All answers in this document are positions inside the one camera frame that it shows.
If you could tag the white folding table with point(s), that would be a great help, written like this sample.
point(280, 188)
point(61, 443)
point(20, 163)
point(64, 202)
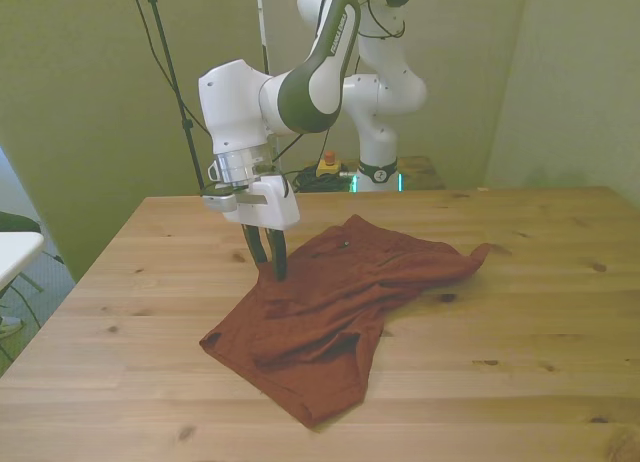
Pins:
point(15, 254)

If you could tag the rust red shorts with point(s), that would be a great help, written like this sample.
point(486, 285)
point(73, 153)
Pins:
point(320, 312)

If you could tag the white vertical rail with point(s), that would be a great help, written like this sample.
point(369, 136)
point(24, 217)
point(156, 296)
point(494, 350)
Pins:
point(263, 32)

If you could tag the dark chair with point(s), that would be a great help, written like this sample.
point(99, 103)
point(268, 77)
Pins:
point(15, 220)

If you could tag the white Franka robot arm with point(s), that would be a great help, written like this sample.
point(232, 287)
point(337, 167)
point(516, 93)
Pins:
point(325, 72)

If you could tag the black tripod stand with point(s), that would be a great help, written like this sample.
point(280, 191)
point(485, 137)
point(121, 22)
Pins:
point(172, 77)

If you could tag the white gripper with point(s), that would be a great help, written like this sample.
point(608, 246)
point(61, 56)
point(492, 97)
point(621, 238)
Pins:
point(272, 207)

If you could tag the yellow emergency stop button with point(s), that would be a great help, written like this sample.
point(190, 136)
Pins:
point(328, 166)

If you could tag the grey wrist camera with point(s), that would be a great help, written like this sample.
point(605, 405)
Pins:
point(217, 203)

